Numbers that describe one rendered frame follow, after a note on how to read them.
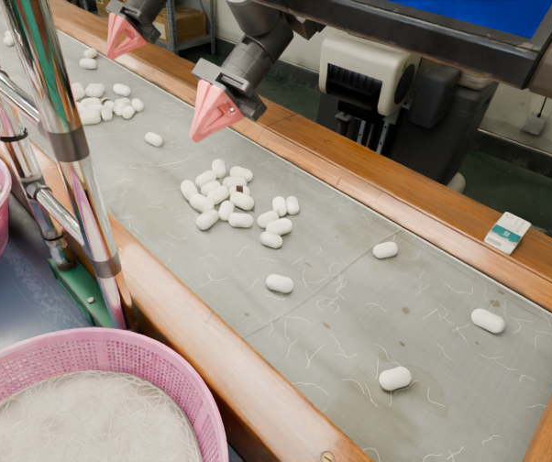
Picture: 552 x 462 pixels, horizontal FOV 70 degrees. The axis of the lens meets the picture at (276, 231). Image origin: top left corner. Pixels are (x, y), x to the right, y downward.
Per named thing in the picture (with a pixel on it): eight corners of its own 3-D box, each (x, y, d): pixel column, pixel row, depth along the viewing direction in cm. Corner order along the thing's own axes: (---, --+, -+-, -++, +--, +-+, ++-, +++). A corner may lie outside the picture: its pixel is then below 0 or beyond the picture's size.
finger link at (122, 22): (101, 49, 73) (129, 8, 73) (82, 38, 77) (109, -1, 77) (126, 71, 79) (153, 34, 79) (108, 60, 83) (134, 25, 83)
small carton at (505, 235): (499, 222, 56) (506, 211, 54) (524, 234, 54) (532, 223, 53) (482, 241, 52) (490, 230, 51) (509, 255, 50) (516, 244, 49)
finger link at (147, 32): (107, 53, 72) (137, 12, 72) (88, 42, 76) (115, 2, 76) (134, 76, 78) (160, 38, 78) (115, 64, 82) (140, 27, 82)
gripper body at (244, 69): (240, 93, 50) (274, 46, 50) (191, 67, 55) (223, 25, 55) (260, 120, 56) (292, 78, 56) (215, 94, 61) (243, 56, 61)
